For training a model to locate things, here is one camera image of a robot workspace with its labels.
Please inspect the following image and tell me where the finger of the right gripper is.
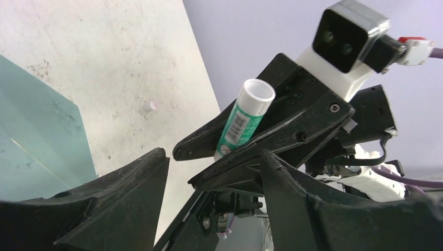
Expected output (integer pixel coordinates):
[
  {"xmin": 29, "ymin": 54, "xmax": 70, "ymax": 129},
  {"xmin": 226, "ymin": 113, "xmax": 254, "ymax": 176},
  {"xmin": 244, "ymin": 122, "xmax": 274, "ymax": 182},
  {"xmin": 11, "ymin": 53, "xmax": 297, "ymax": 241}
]
[{"xmin": 172, "ymin": 53, "xmax": 299, "ymax": 161}]

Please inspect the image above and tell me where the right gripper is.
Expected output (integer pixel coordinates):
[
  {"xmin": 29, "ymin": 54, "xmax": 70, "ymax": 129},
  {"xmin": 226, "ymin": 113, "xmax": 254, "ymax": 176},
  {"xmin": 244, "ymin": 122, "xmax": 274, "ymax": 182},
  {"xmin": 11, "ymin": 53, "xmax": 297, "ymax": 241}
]
[{"xmin": 188, "ymin": 65, "xmax": 397, "ymax": 192}]

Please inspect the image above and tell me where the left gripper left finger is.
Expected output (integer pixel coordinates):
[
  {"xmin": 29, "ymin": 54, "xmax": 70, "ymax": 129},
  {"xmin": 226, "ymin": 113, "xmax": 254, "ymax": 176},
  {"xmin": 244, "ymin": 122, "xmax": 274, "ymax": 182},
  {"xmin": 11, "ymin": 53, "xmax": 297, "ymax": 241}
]
[{"xmin": 1, "ymin": 148, "xmax": 170, "ymax": 250}]

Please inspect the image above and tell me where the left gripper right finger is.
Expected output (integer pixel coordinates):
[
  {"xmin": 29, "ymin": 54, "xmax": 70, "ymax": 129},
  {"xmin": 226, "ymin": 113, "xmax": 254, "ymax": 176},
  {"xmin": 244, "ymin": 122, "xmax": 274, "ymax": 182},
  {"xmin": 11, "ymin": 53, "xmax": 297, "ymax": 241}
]
[{"xmin": 260, "ymin": 150, "xmax": 442, "ymax": 250}]

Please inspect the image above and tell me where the green white glue stick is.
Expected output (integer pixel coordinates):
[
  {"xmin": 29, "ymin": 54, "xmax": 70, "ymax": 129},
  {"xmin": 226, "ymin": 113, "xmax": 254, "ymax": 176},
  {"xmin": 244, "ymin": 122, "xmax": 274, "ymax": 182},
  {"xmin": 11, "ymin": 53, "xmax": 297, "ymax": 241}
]
[{"xmin": 214, "ymin": 79, "xmax": 276, "ymax": 161}]

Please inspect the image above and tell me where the teal envelope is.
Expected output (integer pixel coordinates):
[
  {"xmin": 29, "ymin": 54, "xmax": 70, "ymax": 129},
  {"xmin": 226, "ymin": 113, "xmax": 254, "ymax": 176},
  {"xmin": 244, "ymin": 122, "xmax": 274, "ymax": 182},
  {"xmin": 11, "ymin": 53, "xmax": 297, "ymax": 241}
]
[{"xmin": 1, "ymin": 57, "xmax": 97, "ymax": 201}]

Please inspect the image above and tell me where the white glue stick cap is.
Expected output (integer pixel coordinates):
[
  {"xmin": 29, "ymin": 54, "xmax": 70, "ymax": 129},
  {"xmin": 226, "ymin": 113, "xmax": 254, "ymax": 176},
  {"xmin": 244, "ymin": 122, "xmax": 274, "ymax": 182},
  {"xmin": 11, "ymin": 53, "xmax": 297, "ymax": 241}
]
[{"xmin": 143, "ymin": 101, "xmax": 157, "ymax": 112}]

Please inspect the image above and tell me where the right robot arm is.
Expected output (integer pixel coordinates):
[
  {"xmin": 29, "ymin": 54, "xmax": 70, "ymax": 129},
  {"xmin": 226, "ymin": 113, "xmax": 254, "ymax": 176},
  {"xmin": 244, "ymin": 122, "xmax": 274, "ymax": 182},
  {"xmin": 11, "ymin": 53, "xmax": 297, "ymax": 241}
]
[{"xmin": 173, "ymin": 53, "xmax": 407, "ymax": 202}]

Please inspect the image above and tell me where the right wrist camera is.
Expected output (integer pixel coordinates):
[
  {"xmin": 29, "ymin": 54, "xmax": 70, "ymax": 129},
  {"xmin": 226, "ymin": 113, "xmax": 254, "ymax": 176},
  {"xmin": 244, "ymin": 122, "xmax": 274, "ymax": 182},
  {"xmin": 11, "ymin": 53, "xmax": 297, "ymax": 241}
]
[{"xmin": 295, "ymin": 1, "xmax": 390, "ymax": 102}]

